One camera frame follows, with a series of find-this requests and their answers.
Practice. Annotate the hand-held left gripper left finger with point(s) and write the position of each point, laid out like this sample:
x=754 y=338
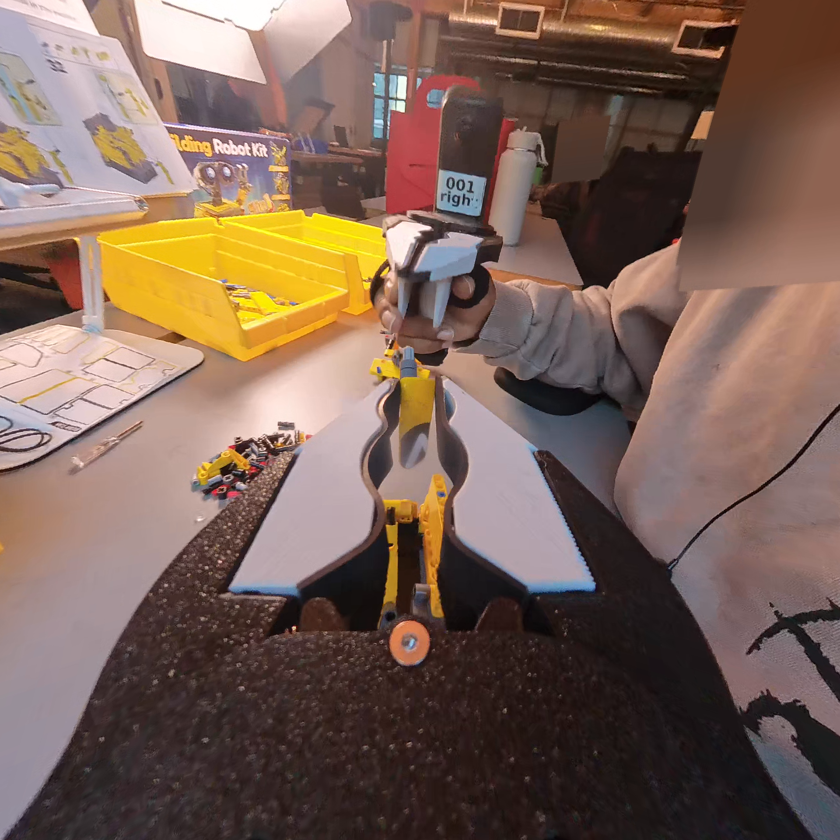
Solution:
x=308 y=525

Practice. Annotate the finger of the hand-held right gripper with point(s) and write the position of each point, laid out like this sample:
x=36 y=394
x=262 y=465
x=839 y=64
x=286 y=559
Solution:
x=401 y=253
x=449 y=256

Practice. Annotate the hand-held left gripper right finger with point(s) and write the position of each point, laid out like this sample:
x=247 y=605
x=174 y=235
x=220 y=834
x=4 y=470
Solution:
x=518 y=525

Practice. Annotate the yellow plastic bin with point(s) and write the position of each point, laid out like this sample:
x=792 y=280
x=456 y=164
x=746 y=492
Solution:
x=328 y=229
x=170 y=282

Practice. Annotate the yellow toy robot model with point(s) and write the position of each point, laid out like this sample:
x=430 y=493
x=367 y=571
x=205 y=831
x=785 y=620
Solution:
x=433 y=518

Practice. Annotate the pile of black red pins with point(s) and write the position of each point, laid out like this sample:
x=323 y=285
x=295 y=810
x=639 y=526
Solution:
x=262 y=449

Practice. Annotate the assorted grey blue small parts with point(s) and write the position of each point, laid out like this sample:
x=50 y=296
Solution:
x=259 y=305

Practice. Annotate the person's right forearm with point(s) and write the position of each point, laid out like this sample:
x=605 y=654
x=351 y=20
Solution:
x=577 y=328

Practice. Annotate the grey desk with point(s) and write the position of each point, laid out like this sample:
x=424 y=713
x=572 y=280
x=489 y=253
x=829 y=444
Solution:
x=79 y=590

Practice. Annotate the person's right hand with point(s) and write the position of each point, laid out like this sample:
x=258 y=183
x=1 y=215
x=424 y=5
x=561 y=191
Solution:
x=420 y=331

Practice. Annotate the red tote bag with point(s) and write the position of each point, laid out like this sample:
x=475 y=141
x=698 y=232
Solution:
x=410 y=164

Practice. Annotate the white water bottle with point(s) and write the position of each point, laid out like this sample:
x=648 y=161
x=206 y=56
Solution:
x=512 y=197

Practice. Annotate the yellow bent beam piece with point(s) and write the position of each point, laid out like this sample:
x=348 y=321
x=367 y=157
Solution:
x=220 y=467

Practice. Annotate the black wrist rest pad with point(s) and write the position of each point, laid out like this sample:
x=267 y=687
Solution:
x=558 y=397

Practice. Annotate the blue robot kit box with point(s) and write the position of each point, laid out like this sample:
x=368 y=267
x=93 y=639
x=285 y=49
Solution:
x=229 y=148

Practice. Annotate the white sticker sheet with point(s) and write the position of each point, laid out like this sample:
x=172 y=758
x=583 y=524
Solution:
x=79 y=380

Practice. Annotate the white lamp panel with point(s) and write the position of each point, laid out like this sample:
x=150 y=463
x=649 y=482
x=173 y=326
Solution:
x=197 y=39

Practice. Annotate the white book stand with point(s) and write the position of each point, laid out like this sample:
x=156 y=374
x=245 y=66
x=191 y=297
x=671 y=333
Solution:
x=92 y=275

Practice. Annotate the white building instruction booklet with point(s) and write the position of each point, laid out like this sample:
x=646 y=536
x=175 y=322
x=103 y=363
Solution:
x=79 y=98

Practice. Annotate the silver ceiling duct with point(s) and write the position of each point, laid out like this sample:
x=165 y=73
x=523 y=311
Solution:
x=590 y=29

